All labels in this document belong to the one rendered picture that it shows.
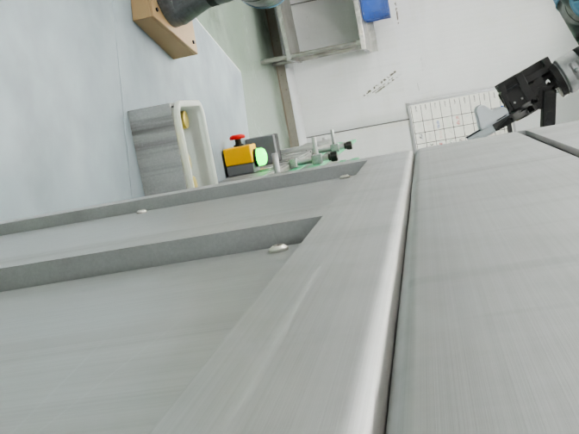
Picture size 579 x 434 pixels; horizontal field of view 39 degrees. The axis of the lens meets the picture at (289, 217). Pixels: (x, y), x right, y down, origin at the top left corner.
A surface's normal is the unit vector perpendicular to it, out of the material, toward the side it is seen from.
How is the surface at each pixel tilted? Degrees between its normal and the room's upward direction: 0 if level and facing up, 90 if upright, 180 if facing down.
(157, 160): 90
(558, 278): 90
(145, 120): 90
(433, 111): 90
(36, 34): 0
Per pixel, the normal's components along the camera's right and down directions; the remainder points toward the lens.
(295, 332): -0.18, -0.98
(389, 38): -0.15, 0.15
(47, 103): 0.97, -0.16
